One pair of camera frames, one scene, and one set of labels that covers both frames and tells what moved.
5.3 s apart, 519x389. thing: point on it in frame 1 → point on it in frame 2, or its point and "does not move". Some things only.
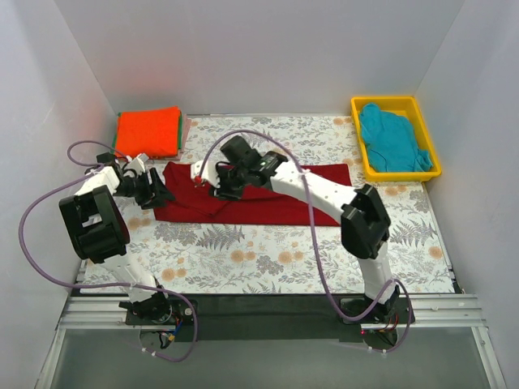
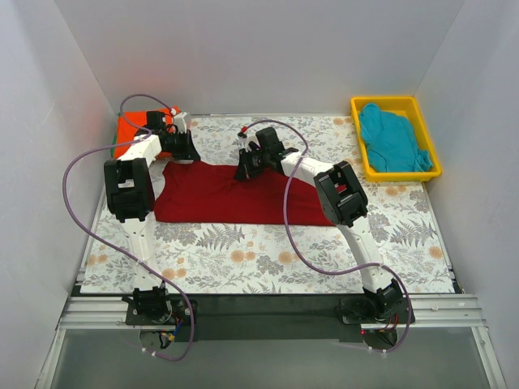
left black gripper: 150,189 → 185,147
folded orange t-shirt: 151,132 does not move
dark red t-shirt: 193,200 does not move
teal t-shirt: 391,141 does not move
